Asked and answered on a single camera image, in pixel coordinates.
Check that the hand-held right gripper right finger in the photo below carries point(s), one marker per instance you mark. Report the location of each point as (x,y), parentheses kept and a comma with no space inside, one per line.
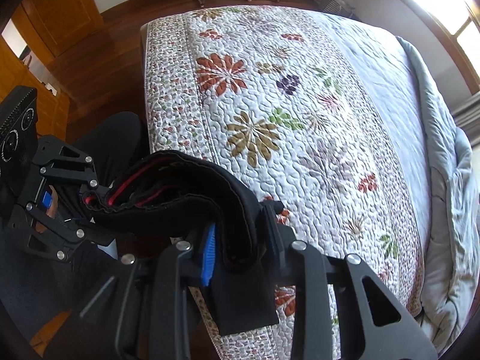
(275,232)

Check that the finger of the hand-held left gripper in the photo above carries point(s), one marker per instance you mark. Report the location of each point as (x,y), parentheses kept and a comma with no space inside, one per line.
(56,232)
(67,165)

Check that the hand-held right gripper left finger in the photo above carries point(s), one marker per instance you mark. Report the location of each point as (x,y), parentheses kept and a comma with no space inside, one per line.
(208,255)

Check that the black pants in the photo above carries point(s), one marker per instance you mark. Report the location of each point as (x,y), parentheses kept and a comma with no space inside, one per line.
(180,180)

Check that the person's right leg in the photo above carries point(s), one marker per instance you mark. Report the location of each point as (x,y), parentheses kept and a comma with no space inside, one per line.
(56,281)

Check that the person's leg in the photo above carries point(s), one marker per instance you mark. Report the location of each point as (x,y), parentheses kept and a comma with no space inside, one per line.
(56,281)
(112,135)

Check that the person's left leg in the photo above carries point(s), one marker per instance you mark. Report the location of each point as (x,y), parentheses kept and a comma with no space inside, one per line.
(112,135)

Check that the wooden cabinet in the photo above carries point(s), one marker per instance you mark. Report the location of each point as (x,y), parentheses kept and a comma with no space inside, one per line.
(37,78)

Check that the floral quilted bedspread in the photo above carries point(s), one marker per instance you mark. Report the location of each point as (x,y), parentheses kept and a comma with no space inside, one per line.
(300,120)

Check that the wooden door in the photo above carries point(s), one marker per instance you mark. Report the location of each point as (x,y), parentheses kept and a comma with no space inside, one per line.
(63,11)

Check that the grey duvet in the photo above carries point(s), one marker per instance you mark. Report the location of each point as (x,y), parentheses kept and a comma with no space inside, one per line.
(450,195)

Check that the grey curtain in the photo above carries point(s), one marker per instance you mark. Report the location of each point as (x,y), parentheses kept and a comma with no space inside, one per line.
(468,116)

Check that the wooden framed window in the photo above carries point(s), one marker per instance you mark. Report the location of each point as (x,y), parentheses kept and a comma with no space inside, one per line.
(450,7)

